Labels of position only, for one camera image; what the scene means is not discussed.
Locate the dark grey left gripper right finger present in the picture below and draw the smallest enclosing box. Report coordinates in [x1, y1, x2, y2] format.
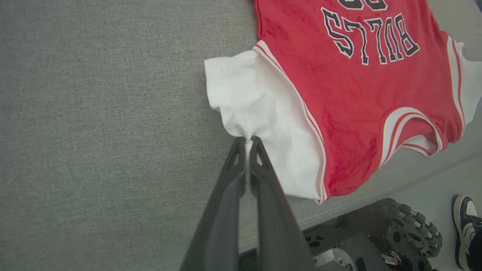
[249, 136, 315, 271]

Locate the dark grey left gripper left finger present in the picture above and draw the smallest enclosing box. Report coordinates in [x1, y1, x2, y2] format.
[180, 137, 247, 271]

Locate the red and white basketball jersey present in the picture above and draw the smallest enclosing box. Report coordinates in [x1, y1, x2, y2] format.
[204, 0, 482, 205]

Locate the black robot wheeled base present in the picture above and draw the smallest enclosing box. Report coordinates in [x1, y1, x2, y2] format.
[239, 198, 445, 271]

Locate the black mecanum wheel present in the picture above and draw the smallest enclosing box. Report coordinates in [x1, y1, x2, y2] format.
[383, 199, 445, 261]

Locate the black and white sneaker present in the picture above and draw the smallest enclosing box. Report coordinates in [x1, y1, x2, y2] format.
[451, 193, 482, 271]

